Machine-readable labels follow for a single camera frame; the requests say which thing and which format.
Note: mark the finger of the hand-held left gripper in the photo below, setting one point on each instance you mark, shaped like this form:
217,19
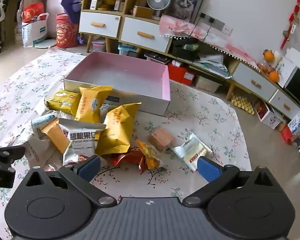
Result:
10,152

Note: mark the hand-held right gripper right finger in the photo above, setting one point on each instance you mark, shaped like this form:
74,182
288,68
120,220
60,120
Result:
208,168

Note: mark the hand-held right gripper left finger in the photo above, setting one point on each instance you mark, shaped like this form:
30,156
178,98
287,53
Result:
91,168

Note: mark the white packet red label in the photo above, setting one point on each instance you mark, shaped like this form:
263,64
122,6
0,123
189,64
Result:
190,152

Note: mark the white grey nut packet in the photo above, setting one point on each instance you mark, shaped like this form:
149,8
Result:
82,140

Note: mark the red snack packet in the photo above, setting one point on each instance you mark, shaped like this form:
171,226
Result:
122,158

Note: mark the yellow pastry packet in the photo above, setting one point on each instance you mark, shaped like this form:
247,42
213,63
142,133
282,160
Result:
90,105
117,135

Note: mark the pale blue snack packet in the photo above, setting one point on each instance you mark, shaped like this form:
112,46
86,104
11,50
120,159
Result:
43,121

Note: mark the orange wafer packet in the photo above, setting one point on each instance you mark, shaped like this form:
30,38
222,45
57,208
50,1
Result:
55,136

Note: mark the tan wafer clear packet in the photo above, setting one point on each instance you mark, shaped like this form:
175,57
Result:
161,140

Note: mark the orange chip packet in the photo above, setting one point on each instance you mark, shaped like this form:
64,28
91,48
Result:
150,157

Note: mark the yellow green packet red label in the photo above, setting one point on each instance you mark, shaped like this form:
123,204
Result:
62,101

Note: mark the silver box pink lining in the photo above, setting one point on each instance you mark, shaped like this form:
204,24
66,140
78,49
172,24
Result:
120,72

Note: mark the floral tablecloth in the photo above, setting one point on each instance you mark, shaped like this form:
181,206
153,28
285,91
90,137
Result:
202,105

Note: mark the yellow egg tray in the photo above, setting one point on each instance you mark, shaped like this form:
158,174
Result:
242,105

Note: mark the white printed carton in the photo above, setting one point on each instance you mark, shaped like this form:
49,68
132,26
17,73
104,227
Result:
272,120

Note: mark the clear white storage bin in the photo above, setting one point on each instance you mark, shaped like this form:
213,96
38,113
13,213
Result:
207,85

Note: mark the small red box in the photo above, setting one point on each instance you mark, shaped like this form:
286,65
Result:
287,135

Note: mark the red cardboard box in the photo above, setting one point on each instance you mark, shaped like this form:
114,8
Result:
180,73

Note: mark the blue white carton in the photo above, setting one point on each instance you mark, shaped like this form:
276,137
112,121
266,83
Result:
298,123

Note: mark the long low wooden cabinet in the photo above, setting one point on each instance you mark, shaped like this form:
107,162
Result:
233,66

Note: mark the pile of white cloths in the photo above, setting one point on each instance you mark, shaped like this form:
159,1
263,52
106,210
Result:
212,62

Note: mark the white round floor scale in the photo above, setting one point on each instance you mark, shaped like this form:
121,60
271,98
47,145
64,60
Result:
46,44

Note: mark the bag of small oranges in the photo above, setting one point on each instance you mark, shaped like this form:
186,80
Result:
263,67

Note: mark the white shopping bag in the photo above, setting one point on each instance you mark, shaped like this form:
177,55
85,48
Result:
31,35

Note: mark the clear bin pink lid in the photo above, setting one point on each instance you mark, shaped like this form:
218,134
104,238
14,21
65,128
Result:
98,47

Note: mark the black storage bag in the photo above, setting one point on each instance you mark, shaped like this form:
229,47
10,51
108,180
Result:
180,50

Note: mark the black monitor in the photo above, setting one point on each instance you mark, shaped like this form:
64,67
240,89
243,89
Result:
298,85

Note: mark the pale blue storage bin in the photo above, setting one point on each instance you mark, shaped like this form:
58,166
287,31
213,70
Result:
127,50

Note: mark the orange fruit with leaves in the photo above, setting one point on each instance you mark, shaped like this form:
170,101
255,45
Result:
269,56

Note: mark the red printed barrel bag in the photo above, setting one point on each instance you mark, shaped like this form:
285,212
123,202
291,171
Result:
65,32

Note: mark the white cardboard box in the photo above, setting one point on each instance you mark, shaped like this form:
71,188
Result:
290,57

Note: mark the red gift bag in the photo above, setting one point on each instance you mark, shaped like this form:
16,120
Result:
32,12

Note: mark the pink printed cloth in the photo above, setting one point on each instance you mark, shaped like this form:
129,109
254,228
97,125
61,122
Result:
180,27

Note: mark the black charger plug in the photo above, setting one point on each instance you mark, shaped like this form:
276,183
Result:
211,20
202,15

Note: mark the yellow bag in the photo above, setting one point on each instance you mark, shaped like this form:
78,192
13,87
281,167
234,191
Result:
107,5

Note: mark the brown cardboard box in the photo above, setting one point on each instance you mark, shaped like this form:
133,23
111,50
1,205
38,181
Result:
143,12

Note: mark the small white orange box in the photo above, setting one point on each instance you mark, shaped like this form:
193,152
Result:
118,5

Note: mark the framed cat picture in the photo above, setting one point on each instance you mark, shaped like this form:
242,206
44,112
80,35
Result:
183,1

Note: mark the red hanging ornament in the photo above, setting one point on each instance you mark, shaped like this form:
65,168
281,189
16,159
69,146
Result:
292,17

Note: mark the grey wall socket panel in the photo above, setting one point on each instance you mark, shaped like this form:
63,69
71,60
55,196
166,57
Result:
217,23

